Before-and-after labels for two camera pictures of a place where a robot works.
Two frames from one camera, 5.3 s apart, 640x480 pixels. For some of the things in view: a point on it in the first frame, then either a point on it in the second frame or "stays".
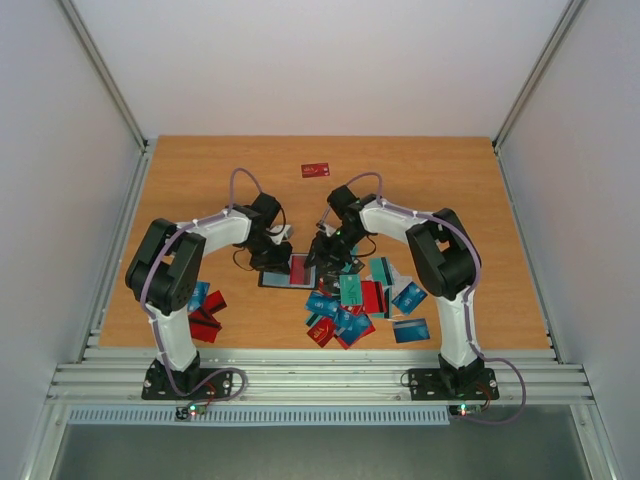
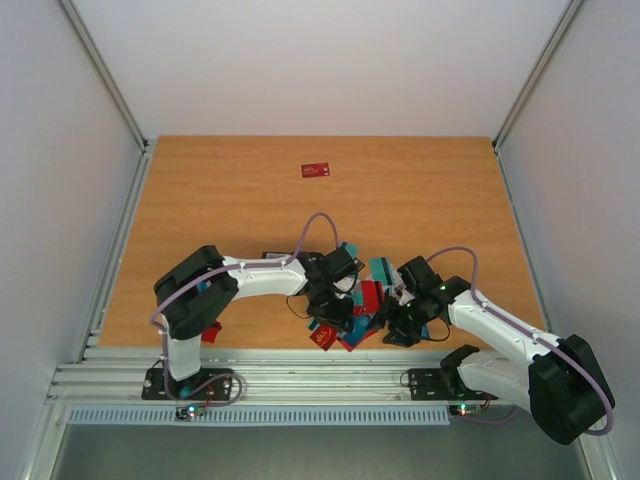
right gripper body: (325, 251) -> (400, 326)
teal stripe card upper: (382, 271) stays
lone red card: (315, 170) stays
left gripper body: (267, 257) -> (325, 309)
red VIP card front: (323, 331) stays
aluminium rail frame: (315, 376) stays
